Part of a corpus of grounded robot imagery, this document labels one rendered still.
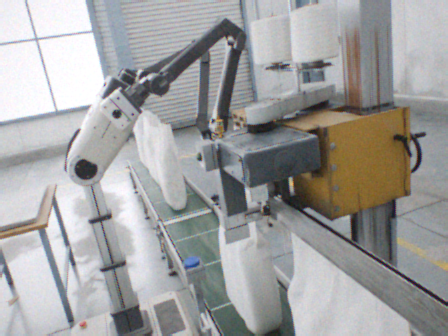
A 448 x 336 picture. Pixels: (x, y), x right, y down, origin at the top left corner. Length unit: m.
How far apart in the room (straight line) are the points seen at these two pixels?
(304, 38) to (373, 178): 0.51
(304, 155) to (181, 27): 7.96
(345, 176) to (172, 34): 7.82
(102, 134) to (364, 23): 1.07
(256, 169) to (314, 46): 0.41
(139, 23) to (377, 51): 7.66
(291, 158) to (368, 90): 0.41
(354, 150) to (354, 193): 0.14
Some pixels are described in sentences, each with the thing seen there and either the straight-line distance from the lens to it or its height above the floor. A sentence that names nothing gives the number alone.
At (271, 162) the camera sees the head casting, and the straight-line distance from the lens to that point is 1.06.
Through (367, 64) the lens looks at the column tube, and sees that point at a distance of 1.35.
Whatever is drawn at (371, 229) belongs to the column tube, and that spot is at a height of 0.90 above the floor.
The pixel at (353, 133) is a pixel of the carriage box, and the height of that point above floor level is 1.30.
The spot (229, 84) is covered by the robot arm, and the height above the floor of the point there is 1.46.
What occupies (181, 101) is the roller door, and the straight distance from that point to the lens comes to 8.90.
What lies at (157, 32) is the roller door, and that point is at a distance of 8.82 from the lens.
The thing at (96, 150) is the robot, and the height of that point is 1.28.
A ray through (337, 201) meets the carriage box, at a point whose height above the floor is 1.09.
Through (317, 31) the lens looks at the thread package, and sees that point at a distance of 1.20.
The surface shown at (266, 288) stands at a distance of 1.69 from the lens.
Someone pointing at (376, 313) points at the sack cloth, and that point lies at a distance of 1.02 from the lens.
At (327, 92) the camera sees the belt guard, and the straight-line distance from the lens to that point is 1.51.
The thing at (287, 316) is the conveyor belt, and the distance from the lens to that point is 1.94.
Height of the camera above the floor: 1.61
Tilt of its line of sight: 17 degrees down
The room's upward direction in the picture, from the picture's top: 9 degrees counter-clockwise
